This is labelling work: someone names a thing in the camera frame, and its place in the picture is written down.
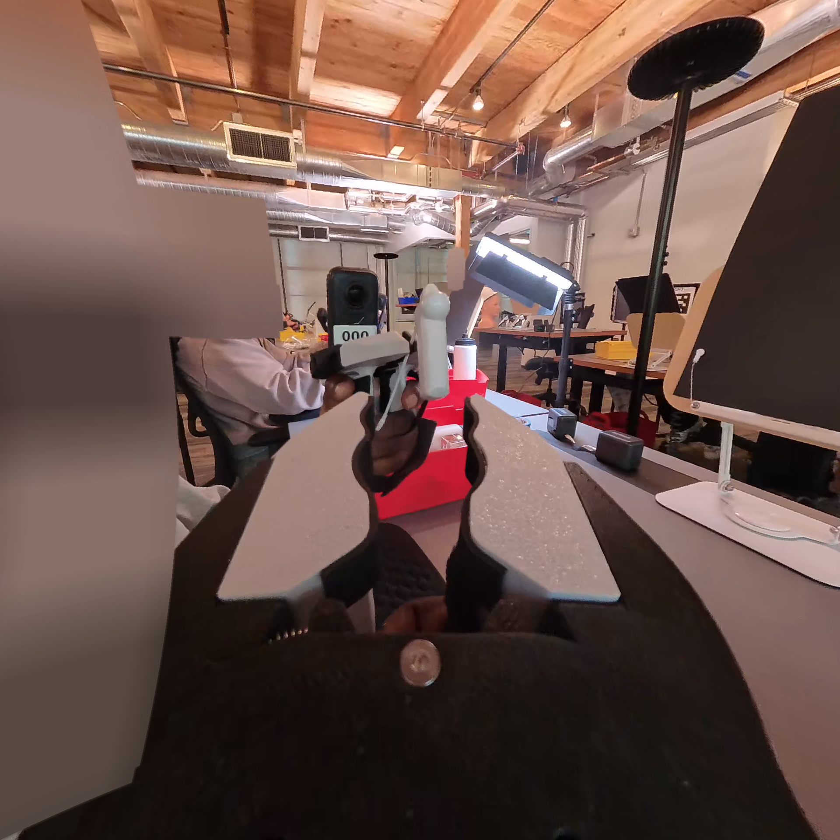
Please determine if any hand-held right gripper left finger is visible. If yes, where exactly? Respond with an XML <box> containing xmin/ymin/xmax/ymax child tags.
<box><xmin>217</xmin><ymin>392</ymin><xmax>380</xmax><ymax>614</ymax></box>

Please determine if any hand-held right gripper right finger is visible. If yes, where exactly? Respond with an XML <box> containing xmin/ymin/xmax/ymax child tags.
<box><xmin>446</xmin><ymin>394</ymin><xmax>622</xmax><ymax>616</ymax></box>

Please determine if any black foam board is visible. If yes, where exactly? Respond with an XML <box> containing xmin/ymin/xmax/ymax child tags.
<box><xmin>688</xmin><ymin>84</ymin><xmax>840</xmax><ymax>429</ymax></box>

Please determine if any black light panel stand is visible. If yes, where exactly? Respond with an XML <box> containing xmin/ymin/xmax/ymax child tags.
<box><xmin>553</xmin><ymin>287</ymin><xmax>586</xmax><ymax>409</ymax></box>

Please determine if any silver air duct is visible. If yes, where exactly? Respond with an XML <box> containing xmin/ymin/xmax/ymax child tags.
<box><xmin>541</xmin><ymin>7</ymin><xmax>840</xmax><ymax>198</ymax></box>

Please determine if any person's left hand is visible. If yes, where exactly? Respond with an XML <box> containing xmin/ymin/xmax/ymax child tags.
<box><xmin>324</xmin><ymin>373</ymin><xmax>423</xmax><ymax>476</ymax></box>

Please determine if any wooden desk with black legs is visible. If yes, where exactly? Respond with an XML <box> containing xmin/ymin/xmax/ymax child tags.
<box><xmin>477</xmin><ymin>326</ymin><xmax>626</xmax><ymax>396</ymax></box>

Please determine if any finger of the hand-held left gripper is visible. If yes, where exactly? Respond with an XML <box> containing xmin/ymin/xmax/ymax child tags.
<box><xmin>338</xmin><ymin>331</ymin><xmax>412</xmax><ymax>382</ymax></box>

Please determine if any red bag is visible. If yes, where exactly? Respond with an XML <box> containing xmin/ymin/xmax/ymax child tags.
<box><xmin>583</xmin><ymin>409</ymin><xmax>658</xmax><ymax>448</ymax></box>

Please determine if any LED light panel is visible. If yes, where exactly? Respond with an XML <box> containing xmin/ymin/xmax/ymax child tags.
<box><xmin>468</xmin><ymin>231</ymin><xmax>580</xmax><ymax>314</ymax></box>

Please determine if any black mesh chair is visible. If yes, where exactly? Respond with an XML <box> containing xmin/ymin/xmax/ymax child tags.
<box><xmin>171</xmin><ymin>336</ymin><xmax>234</xmax><ymax>488</ymax></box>

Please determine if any black floor lamp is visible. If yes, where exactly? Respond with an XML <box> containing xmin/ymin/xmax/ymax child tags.
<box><xmin>373</xmin><ymin>251</ymin><xmax>399</xmax><ymax>332</ymax></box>

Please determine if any white cylindrical plastic gadget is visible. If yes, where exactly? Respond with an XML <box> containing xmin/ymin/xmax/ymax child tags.
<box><xmin>417</xmin><ymin>283</ymin><xmax>452</xmax><ymax>400</ymax></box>

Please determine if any wooden desk with yellow box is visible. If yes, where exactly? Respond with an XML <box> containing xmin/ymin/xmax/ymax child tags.
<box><xmin>570</xmin><ymin>353</ymin><xmax>673</xmax><ymax>416</ymax></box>

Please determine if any red plastic bin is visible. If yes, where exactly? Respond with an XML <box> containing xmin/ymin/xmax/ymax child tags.
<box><xmin>376</xmin><ymin>410</ymin><xmax>475</xmax><ymax>521</ymax></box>
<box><xmin>420</xmin><ymin>366</ymin><xmax>491</xmax><ymax>427</ymax></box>

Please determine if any black pole with round disk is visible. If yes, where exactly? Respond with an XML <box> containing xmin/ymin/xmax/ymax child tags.
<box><xmin>626</xmin><ymin>16</ymin><xmax>766</xmax><ymax>437</ymax></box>

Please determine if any white air vent grille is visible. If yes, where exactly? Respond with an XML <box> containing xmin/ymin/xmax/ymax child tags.
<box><xmin>223</xmin><ymin>121</ymin><xmax>298</xmax><ymax>166</ymax></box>

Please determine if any black teleprompter hood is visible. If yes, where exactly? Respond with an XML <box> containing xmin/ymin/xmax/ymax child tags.
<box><xmin>610</xmin><ymin>273</ymin><xmax>681</xmax><ymax>324</ymax></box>

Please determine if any wooden board easel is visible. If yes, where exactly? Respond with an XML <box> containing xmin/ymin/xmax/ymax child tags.
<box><xmin>661</xmin><ymin>262</ymin><xmax>840</xmax><ymax>452</ymax></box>

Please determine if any white metal stand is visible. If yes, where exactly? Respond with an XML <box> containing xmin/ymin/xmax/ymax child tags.
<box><xmin>655</xmin><ymin>420</ymin><xmax>840</xmax><ymax>589</ymax></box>

